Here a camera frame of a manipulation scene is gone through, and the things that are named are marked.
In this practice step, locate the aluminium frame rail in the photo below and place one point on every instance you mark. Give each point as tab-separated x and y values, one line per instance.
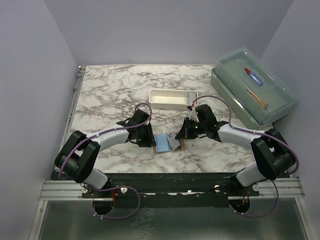
42	204

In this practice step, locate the tan leather card holder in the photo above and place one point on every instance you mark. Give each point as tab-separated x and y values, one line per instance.
162	145

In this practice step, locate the clear green plastic toolbox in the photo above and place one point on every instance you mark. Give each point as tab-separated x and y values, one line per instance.
230	80

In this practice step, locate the red blue screwdriver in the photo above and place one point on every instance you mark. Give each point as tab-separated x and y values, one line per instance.
251	75

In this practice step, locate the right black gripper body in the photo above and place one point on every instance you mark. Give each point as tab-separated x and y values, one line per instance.
197	127

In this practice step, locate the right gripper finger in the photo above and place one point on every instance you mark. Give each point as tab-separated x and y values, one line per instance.
186	132
198	136

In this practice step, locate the white rectangular tray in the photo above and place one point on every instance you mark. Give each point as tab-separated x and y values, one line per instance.
172	99

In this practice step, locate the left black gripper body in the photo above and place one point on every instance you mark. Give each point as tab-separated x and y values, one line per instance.
142	131

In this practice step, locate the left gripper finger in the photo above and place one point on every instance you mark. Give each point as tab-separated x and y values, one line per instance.
144	143
151	140

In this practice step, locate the orange pencil tool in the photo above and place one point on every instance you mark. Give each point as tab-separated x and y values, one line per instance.
259	100

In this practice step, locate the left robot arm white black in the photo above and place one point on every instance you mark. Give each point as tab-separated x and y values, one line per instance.
78	155

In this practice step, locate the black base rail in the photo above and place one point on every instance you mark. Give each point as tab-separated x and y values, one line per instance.
159	190

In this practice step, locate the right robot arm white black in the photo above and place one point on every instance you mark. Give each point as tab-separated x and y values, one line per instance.
271	153

